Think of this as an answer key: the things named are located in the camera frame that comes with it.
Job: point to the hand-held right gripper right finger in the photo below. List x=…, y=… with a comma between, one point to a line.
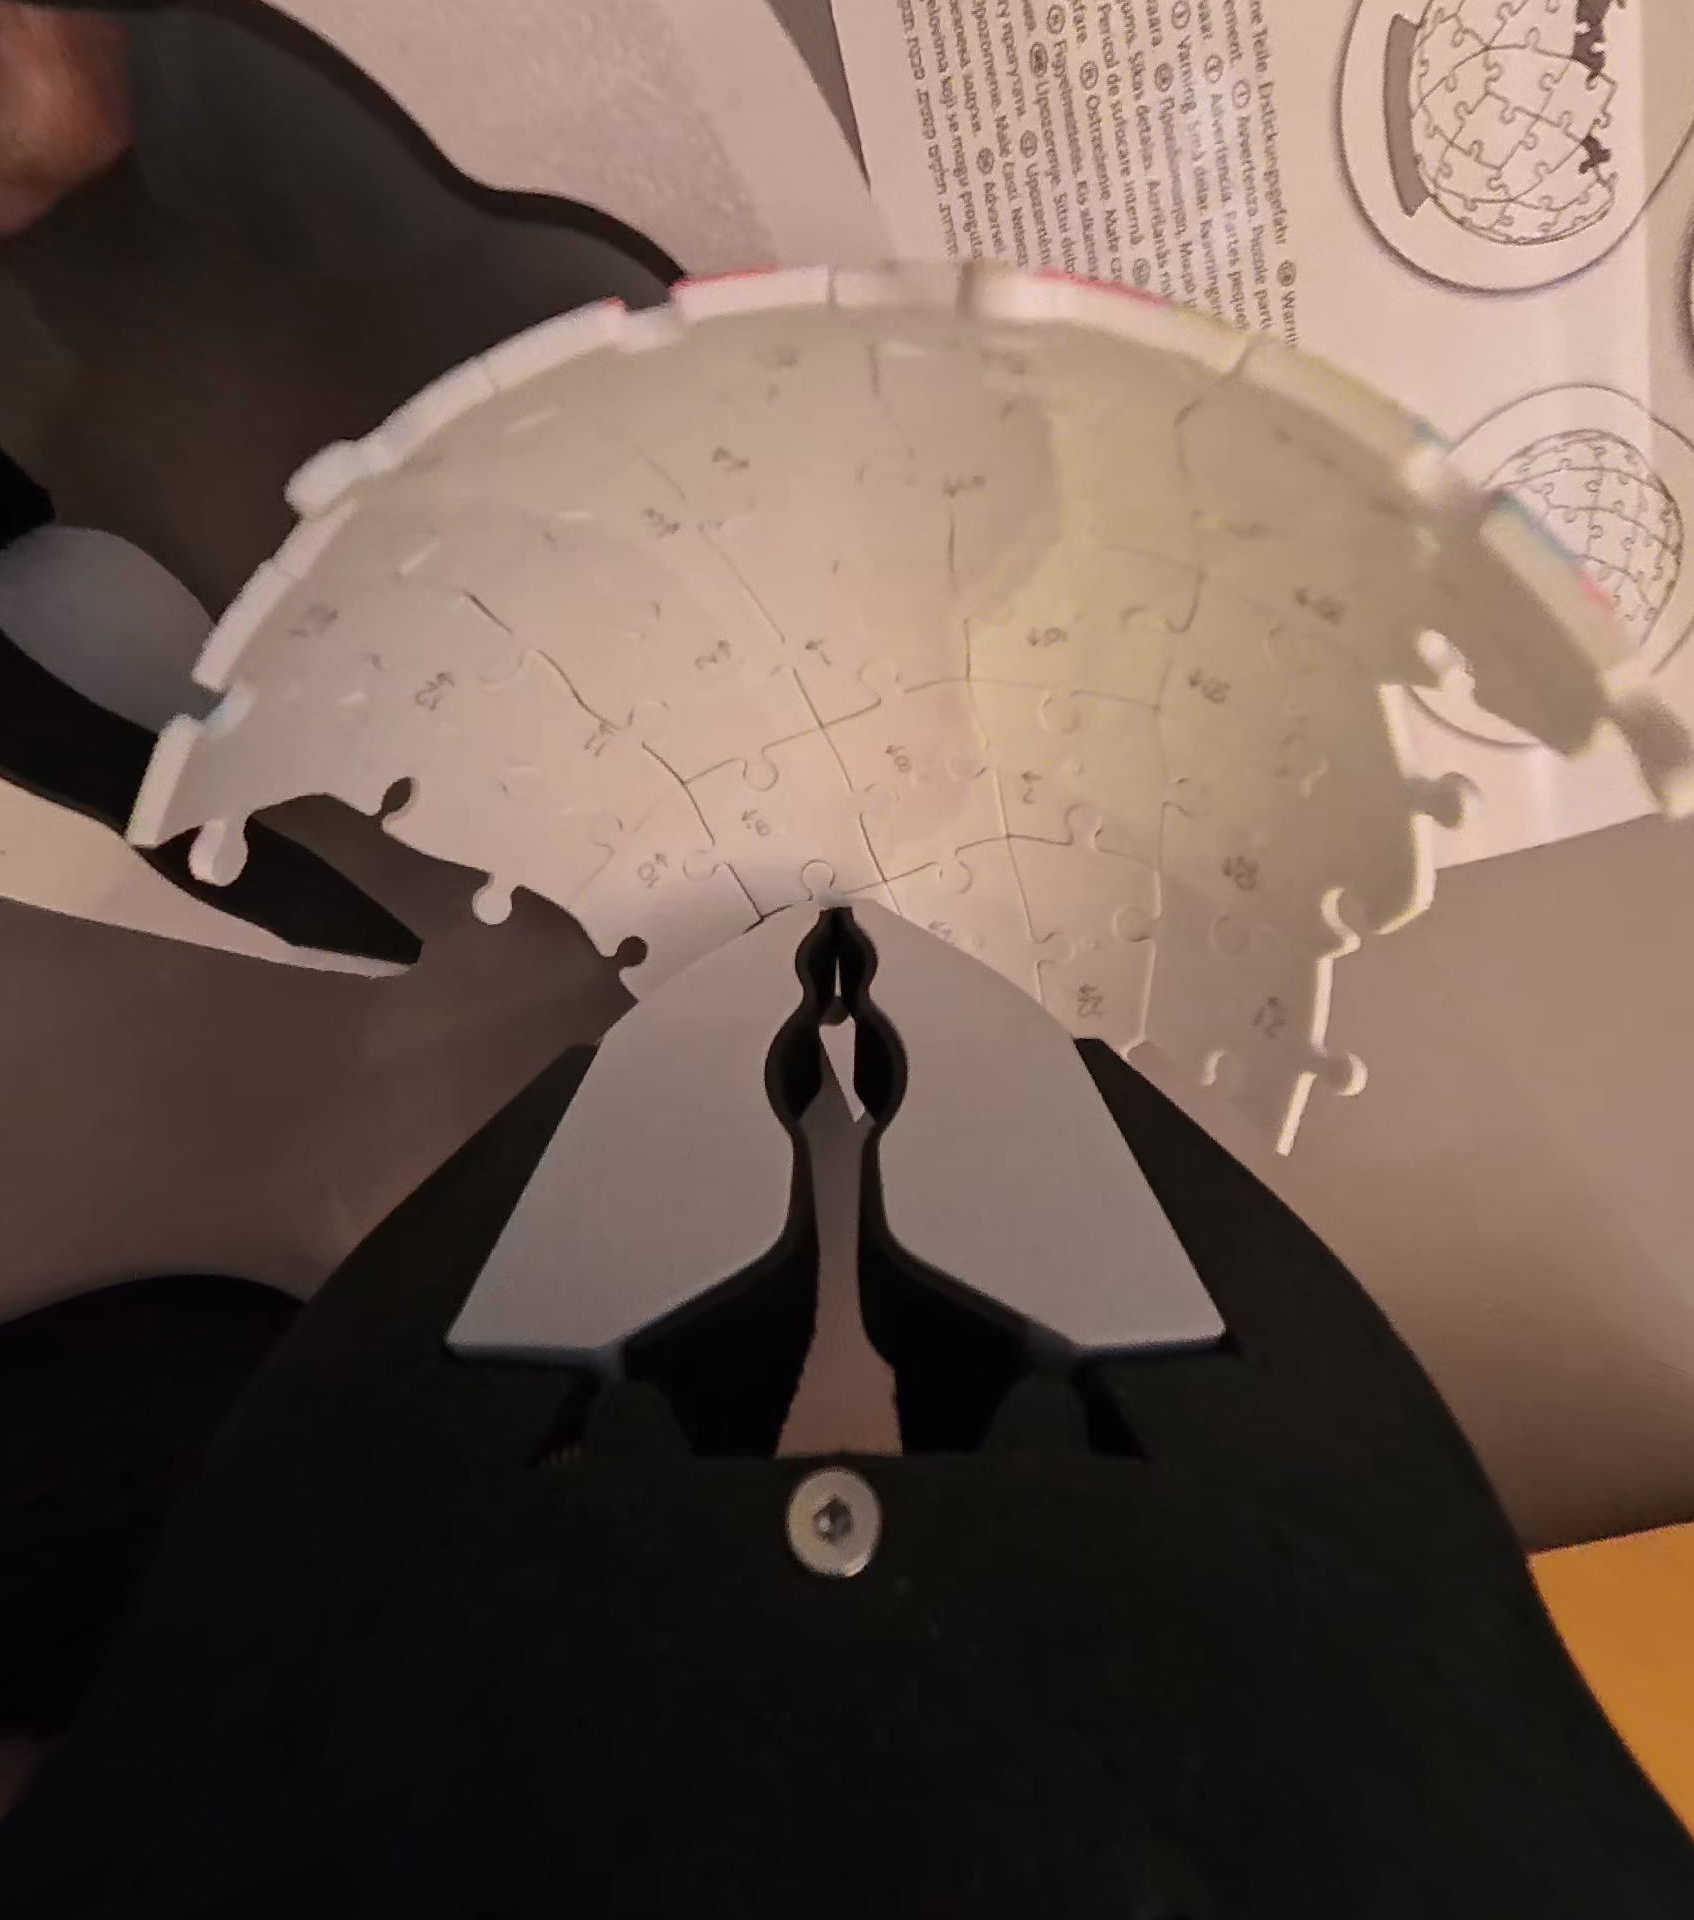
x=1043, y=1201

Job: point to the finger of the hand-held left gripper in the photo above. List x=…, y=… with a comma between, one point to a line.
x=579, y=120
x=8, y=786

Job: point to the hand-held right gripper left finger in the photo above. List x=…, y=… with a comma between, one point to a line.
x=639, y=1201

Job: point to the assembled white puzzle section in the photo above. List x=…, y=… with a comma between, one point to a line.
x=938, y=570

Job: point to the person's left hand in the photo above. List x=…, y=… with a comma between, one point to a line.
x=8, y=120

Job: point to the white instruction leaflet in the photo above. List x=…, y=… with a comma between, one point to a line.
x=1149, y=151

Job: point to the yellow storage bin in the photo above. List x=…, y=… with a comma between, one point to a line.
x=1689, y=1680

